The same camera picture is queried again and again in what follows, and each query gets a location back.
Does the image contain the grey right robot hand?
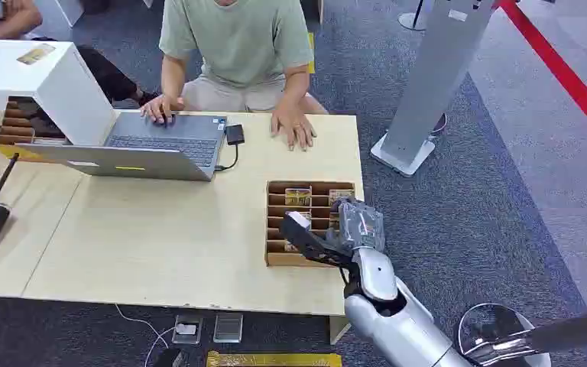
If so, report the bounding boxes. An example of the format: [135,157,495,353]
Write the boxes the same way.
[326,197,387,255]

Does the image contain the card with pale print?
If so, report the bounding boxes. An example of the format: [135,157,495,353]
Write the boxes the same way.
[327,189,355,206]

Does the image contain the card with yellow print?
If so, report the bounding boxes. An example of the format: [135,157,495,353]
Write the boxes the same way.
[284,187,313,207]

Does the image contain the pale desk leg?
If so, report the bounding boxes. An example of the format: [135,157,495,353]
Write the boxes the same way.
[328,314,352,346]

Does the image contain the person's left hand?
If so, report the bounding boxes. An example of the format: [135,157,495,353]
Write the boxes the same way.
[271,108,318,152]

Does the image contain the person's hand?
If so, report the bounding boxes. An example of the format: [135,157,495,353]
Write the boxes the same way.
[271,108,318,152]
[140,94,179,127]

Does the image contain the grey kiosk stand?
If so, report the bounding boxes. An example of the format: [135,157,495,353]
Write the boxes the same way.
[370,0,498,177]

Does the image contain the yellow floor strip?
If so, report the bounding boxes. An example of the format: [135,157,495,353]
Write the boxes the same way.
[206,350,344,367]

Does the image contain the grey floor socket cover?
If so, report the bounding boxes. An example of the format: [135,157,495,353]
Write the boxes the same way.
[212,312,245,344]

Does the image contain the floor socket with white plug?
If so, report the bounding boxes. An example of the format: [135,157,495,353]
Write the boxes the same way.
[172,313,205,346]

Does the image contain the stanchion base with pole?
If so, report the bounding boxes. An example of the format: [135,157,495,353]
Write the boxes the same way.
[397,0,430,32]

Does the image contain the person at desk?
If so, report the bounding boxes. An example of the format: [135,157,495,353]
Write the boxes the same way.
[138,0,330,153]

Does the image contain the grey open laptop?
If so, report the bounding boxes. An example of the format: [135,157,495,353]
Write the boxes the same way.
[14,111,229,183]

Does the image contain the person's right hand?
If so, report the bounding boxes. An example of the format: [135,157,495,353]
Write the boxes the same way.
[140,94,179,127]

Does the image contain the red barrier belt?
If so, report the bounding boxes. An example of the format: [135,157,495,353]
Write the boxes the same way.
[497,0,587,154]

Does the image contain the person beside desk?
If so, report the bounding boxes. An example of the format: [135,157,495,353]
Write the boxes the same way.
[0,0,162,109]

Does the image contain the white box stand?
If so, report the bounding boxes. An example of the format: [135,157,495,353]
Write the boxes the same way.
[0,40,118,148]

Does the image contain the wooden card box, dark slots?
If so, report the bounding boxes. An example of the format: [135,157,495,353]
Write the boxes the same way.
[0,96,70,151]

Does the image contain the card with tan print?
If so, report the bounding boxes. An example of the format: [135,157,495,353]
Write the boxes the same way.
[16,43,57,67]

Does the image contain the right wrist camera, black bracket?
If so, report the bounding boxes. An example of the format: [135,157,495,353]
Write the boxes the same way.
[279,210,355,270]

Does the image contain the black adapter with cable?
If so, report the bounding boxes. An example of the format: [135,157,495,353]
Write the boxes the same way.
[214,123,246,174]

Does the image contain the white floor cable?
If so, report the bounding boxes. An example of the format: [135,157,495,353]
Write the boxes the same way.
[115,304,179,367]

